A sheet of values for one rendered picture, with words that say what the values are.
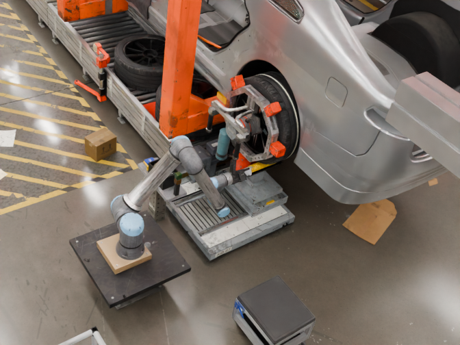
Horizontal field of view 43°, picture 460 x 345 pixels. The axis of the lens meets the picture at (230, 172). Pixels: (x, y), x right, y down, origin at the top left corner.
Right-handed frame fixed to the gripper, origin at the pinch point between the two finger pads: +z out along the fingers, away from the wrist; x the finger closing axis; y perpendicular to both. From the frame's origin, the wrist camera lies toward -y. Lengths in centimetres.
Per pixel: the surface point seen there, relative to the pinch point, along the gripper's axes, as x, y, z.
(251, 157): -6.3, -5.9, 7.2
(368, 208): -15, 71, 113
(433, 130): 275, -27, -139
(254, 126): 24.4, -28.1, -3.9
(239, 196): -43, 25, 10
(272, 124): 24.6, -25.6, 10.9
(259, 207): -30.2, 36.3, 16.0
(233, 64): -15, -76, 22
